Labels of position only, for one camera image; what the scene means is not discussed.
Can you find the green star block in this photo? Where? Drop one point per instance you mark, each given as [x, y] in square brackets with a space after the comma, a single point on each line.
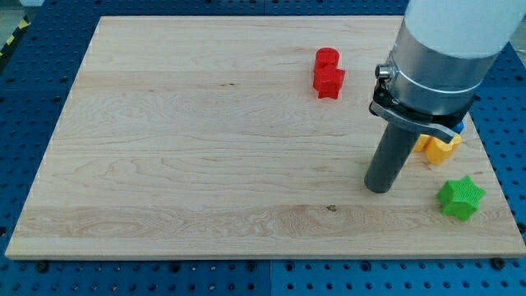
[460, 198]

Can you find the orange-yellow block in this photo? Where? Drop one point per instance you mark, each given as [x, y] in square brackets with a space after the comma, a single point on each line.
[421, 143]

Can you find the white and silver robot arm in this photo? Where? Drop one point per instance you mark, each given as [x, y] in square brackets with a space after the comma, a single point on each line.
[442, 52]

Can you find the blue block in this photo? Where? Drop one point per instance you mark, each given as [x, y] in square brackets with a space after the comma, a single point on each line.
[458, 128]

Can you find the light wooden board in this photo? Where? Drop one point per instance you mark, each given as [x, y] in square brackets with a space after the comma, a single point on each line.
[202, 138]

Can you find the red star block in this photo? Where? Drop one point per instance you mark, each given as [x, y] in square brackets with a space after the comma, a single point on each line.
[328, 81]

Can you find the yellow heart block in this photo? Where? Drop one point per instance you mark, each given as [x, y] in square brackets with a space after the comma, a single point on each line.
[438, 151]

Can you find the red cylinder block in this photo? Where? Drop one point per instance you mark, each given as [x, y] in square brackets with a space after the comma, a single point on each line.
[326, 56]

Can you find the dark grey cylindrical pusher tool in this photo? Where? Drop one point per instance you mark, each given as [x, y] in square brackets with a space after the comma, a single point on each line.
[391, 154]

